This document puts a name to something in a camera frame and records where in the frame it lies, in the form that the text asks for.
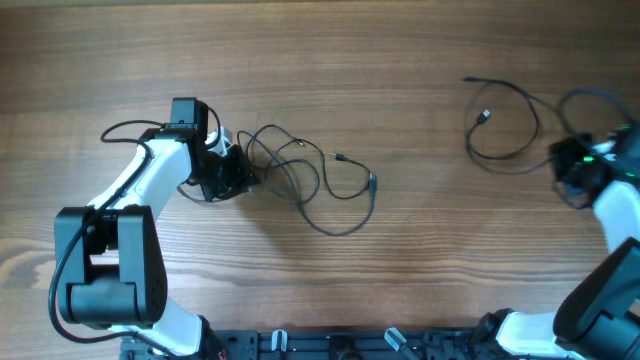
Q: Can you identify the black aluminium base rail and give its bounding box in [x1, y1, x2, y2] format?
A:
[118, 327, 506, 360]

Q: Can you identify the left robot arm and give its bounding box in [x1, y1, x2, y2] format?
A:
[48, 97, 256, 359]

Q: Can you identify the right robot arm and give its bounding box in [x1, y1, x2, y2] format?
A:
[495, 125, 639, 360]

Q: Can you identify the black USB cable long tail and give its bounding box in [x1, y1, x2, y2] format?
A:
[462, 75, 561, 176]

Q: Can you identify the black USB cable thin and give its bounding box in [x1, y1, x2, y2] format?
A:
[236, 123, 374, 206]

